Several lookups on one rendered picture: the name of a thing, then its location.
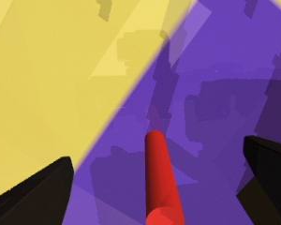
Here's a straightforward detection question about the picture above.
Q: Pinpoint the red peg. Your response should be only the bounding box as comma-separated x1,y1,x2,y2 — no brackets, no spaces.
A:
144,130,185,225

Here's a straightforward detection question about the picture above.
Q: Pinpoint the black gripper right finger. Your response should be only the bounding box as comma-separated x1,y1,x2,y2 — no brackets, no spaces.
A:
243,135,281,216

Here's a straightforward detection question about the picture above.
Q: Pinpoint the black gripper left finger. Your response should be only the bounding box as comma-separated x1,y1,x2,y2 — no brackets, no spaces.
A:
0,156,74,225

